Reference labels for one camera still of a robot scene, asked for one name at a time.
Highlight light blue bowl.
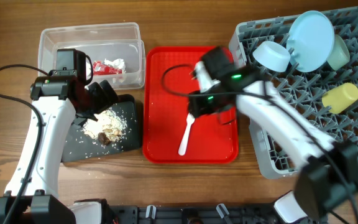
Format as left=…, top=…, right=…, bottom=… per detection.
left=252, top=41, right=290, bottom=72

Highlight white napkin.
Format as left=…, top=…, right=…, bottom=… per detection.
left=104, top=58, right=126, bottom=73

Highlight white plastic fork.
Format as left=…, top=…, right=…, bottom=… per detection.
left=178, top=113, right=195, bottom=156

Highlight mint green bowl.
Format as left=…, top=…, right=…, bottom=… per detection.
left=327, top=34, right=350, bottom=71

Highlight black waste tray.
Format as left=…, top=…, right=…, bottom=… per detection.
left=62, top=94, right=143, bottom=162

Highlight rice and mushroom leftovers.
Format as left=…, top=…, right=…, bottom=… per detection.
left=81, top=110, right=128, bottom=142

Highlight clear plastic bin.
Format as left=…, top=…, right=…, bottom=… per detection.
left=38, top=22, right=145, bottom=90

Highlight grey dishwasher rack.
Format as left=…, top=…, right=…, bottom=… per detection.
left=229, top=6, right=358, bottom=179

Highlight red serving tray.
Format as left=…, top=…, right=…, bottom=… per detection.
left=142, top=47, right=239, bottom=164

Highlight light blue plate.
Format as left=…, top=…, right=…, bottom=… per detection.
left=286, top=11, right=334, bottom=72

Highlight yellow cup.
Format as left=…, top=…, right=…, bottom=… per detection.
left=322, top=83, right=358, bottom=114

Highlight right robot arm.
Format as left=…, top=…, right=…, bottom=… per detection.
left=189, top=47, right=358, bottom=223

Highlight red snack wrapper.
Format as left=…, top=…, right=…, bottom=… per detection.
left=93, top=61, right=122, bottom=75

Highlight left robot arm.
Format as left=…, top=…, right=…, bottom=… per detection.
left=0, top=49, right=119, bottom=223

